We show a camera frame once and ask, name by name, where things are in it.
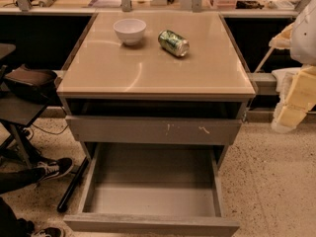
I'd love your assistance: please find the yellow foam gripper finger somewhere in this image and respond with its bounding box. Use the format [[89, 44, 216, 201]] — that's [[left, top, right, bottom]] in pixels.
[[271, 65, 316, 133], [269, 23, 293, 49]]

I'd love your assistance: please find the grey drawer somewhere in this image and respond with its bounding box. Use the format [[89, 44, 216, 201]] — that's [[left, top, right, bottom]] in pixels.
[[66, 116, 241, 145], [64, 143, 239, 237]]

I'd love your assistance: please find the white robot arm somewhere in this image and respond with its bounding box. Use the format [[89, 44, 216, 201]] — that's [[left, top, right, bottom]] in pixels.
[[269, 0, 316, 133]]

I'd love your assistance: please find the grey top drawer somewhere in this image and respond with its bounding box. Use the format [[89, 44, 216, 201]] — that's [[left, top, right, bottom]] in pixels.
[[66, 116, 241, 145]]

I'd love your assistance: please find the grey drawer cabinet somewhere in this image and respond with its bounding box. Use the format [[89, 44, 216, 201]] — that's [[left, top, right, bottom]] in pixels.
[[58, 11, 256, 162]]

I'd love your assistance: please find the white rod with tip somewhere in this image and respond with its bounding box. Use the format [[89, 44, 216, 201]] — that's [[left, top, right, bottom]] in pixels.
[[254, 46, 275, 73]]

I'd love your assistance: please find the white curved shell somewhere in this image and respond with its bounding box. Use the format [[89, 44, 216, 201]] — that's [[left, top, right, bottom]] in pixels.
[[272, 67, 300, 93]]

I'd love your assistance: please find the green soda can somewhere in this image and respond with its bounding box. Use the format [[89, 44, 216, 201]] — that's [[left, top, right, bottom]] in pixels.
[[158, 30, 190, 57]]

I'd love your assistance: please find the white ceramic bowl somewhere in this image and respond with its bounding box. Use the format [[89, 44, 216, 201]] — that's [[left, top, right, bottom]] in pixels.
[[113, 19, 146, 45]]

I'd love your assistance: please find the black white sneaker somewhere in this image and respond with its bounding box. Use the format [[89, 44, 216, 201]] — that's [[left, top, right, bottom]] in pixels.
[[37, 158, 74, 182], [30, 227, 65, 237]]

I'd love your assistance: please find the dark brown bag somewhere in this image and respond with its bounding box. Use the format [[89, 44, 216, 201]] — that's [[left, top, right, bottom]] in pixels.
[[4, 65, 57, 104]]

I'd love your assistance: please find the black floor pole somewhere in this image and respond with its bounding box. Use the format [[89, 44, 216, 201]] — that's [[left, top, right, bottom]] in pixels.
[[57, 157, 89, 213]]

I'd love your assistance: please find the dark grey chair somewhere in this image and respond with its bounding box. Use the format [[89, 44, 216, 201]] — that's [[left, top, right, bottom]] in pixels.
[[0, 42, 50, 168]]

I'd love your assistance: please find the dark trouser leg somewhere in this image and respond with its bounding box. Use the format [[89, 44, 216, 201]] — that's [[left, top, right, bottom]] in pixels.
[[0, 168, 45, 195]]

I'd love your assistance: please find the black floor cable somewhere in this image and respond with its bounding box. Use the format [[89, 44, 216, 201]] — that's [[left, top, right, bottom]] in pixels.
[[31, 123, 69, 136]]

